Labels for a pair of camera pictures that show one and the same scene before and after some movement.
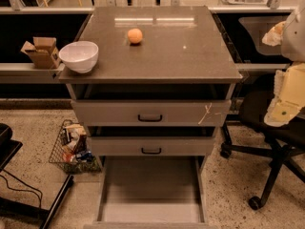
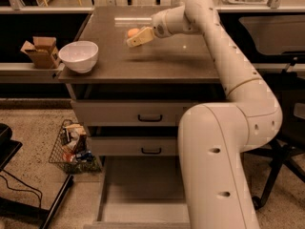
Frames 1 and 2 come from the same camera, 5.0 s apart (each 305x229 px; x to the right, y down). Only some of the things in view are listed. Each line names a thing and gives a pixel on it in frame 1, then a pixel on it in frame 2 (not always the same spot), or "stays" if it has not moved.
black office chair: [280, 142] stays
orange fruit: [134, 35] stays
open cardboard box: [43, 52] stays
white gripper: [294, 38] to [159, 24]
